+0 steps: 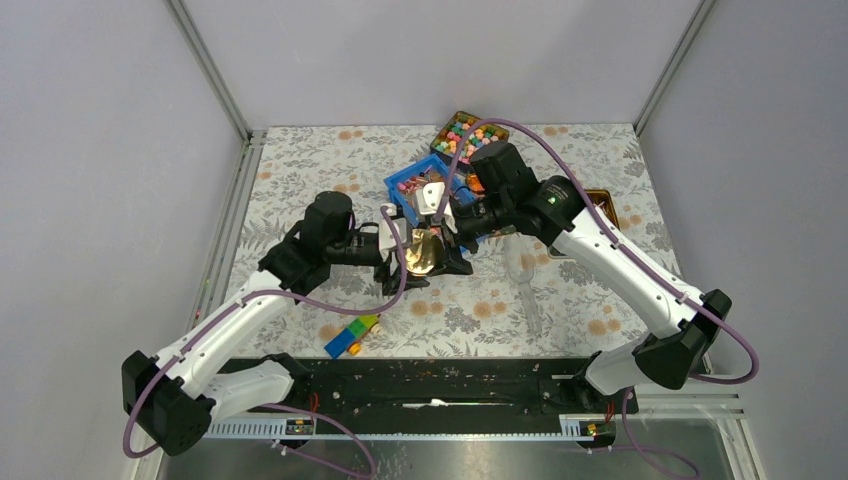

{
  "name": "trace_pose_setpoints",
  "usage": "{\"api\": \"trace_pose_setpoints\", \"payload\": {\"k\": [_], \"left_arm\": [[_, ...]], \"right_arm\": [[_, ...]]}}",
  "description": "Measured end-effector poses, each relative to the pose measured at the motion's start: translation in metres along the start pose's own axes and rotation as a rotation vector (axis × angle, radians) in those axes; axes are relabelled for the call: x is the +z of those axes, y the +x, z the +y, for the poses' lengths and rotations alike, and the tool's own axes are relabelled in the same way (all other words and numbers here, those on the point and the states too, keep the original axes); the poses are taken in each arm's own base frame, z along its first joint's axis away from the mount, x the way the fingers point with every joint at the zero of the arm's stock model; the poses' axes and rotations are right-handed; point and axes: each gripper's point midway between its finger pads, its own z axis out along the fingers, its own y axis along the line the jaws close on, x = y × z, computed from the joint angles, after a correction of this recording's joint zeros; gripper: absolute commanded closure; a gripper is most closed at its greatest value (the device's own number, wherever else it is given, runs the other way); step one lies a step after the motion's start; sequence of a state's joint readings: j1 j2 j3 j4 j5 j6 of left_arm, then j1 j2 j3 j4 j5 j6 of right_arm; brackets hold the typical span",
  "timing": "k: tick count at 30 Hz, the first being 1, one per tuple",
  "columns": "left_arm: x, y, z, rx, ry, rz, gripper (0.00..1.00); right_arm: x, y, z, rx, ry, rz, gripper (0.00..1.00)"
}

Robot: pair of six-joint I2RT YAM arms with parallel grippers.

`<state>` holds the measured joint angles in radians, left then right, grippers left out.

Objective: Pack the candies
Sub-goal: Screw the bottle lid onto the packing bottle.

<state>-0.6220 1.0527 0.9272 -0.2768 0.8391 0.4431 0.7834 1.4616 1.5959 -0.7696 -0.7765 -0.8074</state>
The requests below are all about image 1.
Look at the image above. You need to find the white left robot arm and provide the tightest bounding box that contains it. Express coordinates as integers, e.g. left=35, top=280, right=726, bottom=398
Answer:
left=120, top=191, right=412, bottom=459

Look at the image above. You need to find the colourful toy brick stack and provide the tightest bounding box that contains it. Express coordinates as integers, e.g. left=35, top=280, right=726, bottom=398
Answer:
left=324, top=314, right=381, bottom=359

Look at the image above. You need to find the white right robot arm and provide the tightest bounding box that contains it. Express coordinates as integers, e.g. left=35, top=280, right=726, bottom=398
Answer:
left=451, top=141, right=732, bottom=412

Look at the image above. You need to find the gold tin with lollipops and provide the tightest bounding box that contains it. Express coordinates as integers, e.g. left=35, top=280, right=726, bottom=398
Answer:
left=547, top=189, right=620, bottom=260

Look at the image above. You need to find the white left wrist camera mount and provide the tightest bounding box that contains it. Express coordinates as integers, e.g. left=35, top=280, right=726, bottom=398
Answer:
left=378, top=203, right=397, bottom=259

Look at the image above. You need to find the floral patterned table mat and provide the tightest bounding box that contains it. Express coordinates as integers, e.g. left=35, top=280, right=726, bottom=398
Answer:
left=227, top=124, right=702, bottom=360

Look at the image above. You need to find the blue plastic bin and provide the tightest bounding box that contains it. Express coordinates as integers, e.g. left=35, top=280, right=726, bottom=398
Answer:
left=384, top=154, right=449, bottom=258

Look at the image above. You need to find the gold tin with gummy candies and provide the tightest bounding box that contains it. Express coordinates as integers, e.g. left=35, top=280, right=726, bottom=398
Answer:
left=464, top=173, right=486, bottom=197

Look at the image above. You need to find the dark tin with pastel candies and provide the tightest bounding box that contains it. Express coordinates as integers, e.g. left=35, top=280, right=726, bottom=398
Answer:
left=429, top=110, right=510, bottom=169

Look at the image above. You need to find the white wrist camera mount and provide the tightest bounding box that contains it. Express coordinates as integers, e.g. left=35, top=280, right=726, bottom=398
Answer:
left=413, top=182, right=458, bottom=233
left=378, top=203, right=397, bottom=259

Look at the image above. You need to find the gold round jar lid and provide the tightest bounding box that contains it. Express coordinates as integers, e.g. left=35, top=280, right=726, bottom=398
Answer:
left=405, top=229, right=445, bottom=276

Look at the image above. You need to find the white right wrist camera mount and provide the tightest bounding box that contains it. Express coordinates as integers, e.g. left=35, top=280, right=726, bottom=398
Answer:
left=413, top=182, right=458, bottom=233

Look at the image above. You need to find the grey cable duct rail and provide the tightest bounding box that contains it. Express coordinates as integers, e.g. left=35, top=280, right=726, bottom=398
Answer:
left=203, top=414, right=615, bottom=441

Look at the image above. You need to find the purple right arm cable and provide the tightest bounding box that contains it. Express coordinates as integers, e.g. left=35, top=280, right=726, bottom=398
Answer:
left=433, top=117, right=761, bottom=480

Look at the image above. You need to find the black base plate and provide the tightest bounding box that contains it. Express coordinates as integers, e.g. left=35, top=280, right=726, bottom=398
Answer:
left=218, top=356, right=709, bottom=417

